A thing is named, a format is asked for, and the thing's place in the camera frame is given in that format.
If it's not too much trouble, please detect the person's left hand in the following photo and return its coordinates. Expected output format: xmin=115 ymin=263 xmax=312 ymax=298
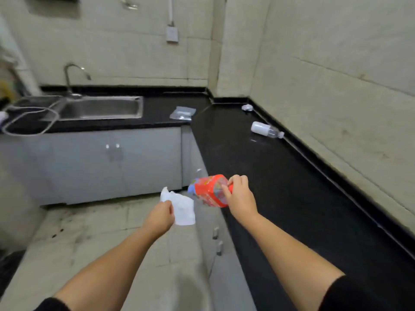
xmin=142 ymin=200 xmax=176 ymax=239

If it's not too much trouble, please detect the person's right hand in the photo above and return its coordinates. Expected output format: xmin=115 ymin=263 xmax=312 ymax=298
xmin=221 ymin=175 xmax=259 ymax=225

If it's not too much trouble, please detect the white paper towel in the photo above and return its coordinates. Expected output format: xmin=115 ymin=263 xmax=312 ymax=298
xmin=160 ymin=187 xmax=196 ymax=226

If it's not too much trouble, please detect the red labelled plastic bottle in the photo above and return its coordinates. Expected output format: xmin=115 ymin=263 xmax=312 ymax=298
xmin=187 ymin=174 xmax=234 ymax=208

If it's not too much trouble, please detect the person's right forearm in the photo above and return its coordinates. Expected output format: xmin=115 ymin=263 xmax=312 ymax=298
xmin=241 ymin=213 xmax=345 ymax=311

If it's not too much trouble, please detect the person's left forearm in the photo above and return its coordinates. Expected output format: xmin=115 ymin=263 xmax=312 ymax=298
xmin=53 ymin=223 xmax=157 ymax=311

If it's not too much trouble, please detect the white plastic bottle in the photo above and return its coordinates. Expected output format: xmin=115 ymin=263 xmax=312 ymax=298
xmin=250 ymin=121 xmax=285 ymax=139

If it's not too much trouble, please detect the grey counter cabinet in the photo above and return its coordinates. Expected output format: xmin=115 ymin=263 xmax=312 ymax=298
xmin=181 ymin=125 xmax=257 ymax=311

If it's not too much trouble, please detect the clear plastic bag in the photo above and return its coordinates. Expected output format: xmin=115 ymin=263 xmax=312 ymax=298
xmin=169 ymin=106 xmax=197 ymax=122

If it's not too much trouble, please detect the grey sink cabinet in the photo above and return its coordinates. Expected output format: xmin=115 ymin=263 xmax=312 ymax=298
xmin=0 ymin=126 xmax=192 ymax=206

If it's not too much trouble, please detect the stainless steel sink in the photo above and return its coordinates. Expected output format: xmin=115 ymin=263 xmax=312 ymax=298
xmin=41 ymin=95 xmax=144 ymax=122

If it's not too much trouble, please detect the black left sleeve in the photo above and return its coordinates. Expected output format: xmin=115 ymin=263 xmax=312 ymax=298
xmin=34 ymin=297 xmax=71 ymax=311

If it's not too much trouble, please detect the black sleeve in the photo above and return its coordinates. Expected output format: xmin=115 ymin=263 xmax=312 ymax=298
xmin=319 ymin=275 xmax=415 ymax=311
xmin=34 ymin=297 xmax=71 ymax=311

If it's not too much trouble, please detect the chrome gooseneck faucet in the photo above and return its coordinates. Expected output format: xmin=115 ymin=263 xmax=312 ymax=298
xmin=63 ymin=63 xmax=92 ymax=98

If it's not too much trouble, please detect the black right sleeve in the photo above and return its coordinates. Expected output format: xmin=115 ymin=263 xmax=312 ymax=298
xmin=319 ymin=275 xmax=415 ymax=311

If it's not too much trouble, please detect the white looped hose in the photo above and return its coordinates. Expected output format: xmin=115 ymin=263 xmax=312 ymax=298
xmin=1 ymin=106 xmax=61 ymax=137

